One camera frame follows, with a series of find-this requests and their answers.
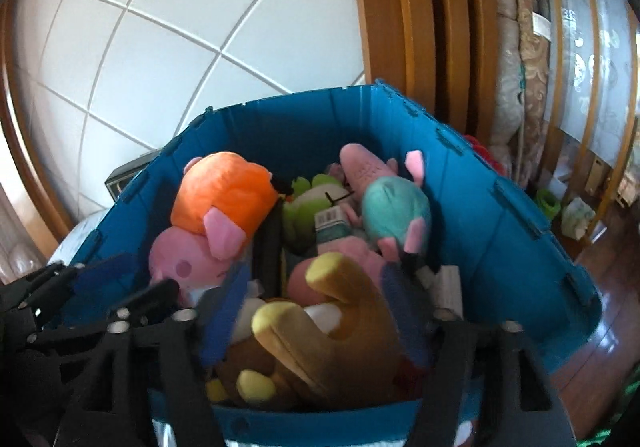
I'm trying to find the wooden framed white headboard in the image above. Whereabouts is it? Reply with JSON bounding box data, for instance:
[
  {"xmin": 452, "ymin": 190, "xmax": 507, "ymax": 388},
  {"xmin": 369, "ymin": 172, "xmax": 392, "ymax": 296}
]
[{"xmin": 0, "ymin": 0, "xmax": 501, "ymax": 248}]

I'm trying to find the green plastic object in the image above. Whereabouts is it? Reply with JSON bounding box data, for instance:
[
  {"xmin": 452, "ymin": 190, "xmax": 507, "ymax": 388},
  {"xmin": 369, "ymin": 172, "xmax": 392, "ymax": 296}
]
[{"xmin": 535, "ymin": 187, "xmax": 563, "ymax": 220}]

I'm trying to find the brown patterned rolled carpet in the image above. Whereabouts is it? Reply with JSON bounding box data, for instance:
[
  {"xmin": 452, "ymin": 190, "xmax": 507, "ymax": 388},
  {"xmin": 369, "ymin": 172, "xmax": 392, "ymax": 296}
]
[{"xmin": 502, "ymin": 0, "xmax": 553, "ymax": 192}]

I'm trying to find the orange and pink pig plush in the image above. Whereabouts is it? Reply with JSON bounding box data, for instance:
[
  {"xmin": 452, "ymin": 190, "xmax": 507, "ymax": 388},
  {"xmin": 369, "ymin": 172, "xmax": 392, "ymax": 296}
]
[{"xmin": 149, "ymin": 152, "xmax": 281, "ymax": 308}]

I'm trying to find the red cloth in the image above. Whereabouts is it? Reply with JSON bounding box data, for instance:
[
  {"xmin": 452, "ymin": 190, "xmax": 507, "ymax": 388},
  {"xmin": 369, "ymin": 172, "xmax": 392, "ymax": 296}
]
[{"xmin": 462, "ymin": 134, "xmax": 506, "ymax": 172}]

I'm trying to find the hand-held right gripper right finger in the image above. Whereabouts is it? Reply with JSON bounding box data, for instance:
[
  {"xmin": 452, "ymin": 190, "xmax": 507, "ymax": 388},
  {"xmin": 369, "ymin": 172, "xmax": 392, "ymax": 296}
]
[{"xmin": 380, "ymin": 262, "xmax": 578, "ymax": 447}]

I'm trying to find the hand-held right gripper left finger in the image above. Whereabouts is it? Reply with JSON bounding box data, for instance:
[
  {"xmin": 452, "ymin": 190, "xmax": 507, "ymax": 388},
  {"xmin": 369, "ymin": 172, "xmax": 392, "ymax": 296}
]
[{"xmin": 50, "ymin": 264, "xmax": 251, "ymax": 447}]

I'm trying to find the small white carton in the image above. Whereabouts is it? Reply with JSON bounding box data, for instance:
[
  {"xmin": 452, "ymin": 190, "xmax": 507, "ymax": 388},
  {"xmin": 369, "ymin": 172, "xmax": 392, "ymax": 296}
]
[{"xmin": 432, "ymin": 266, "xmax": 463, "ymax": 318}]

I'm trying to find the salmon pink plush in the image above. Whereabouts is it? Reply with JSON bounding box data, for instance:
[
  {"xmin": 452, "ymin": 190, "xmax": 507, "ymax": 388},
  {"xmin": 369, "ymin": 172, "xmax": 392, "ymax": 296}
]
[{"xmin": 287, "ymin": 237, "xmax": 388, "ymax": 308}]

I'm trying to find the frosted glass sliding door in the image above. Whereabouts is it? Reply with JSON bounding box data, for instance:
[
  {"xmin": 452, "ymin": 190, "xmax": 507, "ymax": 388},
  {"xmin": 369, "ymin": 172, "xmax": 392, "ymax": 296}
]
[{"xmin": 520, "ymin": 0, "xmax": 640, "ymax": 168}]

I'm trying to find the pale pink curtain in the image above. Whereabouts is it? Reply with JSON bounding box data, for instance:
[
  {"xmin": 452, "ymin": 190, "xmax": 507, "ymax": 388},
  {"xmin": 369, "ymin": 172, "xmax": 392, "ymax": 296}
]
[{"xmin": 0, "ymin": 187, "xmax": 56, "ymax": 285}]

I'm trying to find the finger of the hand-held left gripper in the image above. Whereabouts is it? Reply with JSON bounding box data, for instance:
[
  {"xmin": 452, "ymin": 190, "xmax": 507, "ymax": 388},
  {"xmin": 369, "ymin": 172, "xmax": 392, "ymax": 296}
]
[
  {"xmin": 37, "ymin": 279, "xmax": 181, "ymax": 343},
  {"xmin": 25, "ymin": 254, "xmax": 138, "ymax": 310}
]

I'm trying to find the brown teddy bear plush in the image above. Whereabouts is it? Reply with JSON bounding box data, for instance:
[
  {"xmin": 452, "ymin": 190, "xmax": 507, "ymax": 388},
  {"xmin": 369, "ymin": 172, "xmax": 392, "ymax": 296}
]
[{"xmin": 205, "ymin": 252, "xmax": 426, "ymax": 410}]

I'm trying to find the white crumpled bag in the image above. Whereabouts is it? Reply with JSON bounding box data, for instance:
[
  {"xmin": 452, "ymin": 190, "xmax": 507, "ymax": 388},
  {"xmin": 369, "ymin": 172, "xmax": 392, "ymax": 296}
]
[{"xmin": 560, "ymin": 197, "xmax": 597, "ymax": 242}]

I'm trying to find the pink plush toy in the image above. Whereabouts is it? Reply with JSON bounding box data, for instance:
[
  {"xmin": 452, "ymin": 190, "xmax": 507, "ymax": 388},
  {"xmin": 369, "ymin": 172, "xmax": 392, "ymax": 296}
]
[{"xmin": 327, "ymin": 143, "xmax": 401, "ymax": 192}]

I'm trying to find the black garbage bag roll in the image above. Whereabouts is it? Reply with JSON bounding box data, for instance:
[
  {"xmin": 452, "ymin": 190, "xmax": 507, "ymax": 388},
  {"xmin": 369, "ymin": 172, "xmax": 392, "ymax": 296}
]
[{"xmin": 252, "ymin": 204, "xmax": 283, "ymax": 300}]

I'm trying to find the blue plastic storage container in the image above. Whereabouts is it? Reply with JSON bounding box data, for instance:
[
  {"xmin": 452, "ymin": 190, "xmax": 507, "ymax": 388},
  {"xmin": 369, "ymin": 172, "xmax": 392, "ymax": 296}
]
[{"xmin": 45, "ymin": 82, "xmax": 603, "ymax": 447}]

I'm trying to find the teal plush with pink ears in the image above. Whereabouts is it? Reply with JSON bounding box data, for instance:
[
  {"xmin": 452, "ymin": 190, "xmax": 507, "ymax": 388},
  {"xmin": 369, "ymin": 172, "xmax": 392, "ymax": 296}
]
[{"xmin": 362, "ymin": 150, "xmax": 433, "ymax": 263}]

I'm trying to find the beige rolled carpet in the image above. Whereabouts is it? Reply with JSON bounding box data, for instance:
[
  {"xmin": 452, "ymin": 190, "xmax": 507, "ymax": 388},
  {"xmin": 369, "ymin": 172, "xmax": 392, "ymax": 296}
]
[{"xmin": 487, "ymin": 0, "xmax": 526, "ymax": 178}]

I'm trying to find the green frog plush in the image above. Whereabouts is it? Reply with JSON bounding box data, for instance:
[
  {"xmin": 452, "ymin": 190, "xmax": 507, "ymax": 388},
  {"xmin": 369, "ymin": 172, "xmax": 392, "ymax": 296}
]
[{"xmin": 282, "ymin": 174, "xmax": 356, "ymax": 255}]

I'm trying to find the black gift bag gold print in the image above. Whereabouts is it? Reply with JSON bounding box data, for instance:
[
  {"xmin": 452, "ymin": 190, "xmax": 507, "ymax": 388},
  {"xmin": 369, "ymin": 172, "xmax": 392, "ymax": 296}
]
[{"xmin": 104, "ymin": 154, "xmax": 161, "ymax": 202}]

